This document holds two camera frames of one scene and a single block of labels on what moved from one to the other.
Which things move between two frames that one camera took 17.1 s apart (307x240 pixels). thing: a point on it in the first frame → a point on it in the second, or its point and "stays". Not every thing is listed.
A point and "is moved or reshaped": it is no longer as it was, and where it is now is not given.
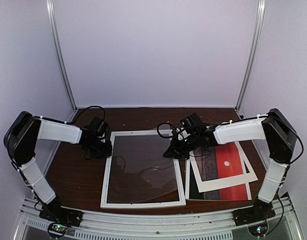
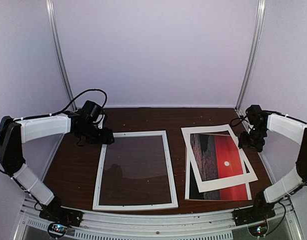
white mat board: (211, 184) stays
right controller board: (258, 230) stays
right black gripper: (175, 153) → (243, 141)
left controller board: (57, 230) stays
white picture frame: (104, 203) is moved or reshaped
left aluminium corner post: (59, 54) stays
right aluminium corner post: (261, 9) stays
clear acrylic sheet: (138, 172) is moved or reshaped
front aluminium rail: (96, 225) stays
